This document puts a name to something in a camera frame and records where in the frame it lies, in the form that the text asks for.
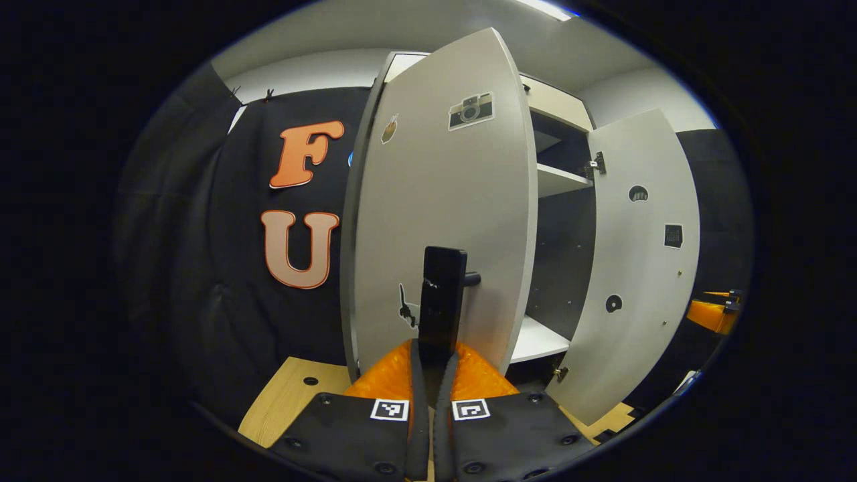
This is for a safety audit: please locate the black door handle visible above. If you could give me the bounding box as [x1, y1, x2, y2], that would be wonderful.
[417, 246, 482, 366]

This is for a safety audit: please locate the wide ceiling light panel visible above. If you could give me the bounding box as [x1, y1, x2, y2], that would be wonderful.
[516, 0, 574, 22]

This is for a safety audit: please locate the beige double-door shoe cabinet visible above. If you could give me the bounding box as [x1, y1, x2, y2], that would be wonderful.
[339, 50, 597, 386]

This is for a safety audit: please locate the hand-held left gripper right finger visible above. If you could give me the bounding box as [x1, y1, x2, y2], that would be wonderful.
[432, 341, 597, 482]

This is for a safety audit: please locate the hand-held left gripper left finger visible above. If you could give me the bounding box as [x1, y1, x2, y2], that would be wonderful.
[268, 339, 429, 482]

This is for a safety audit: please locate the beige cabinet door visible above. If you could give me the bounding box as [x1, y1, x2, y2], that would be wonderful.
[564, 108, 702, 428]
[348, 27, 539, 389]

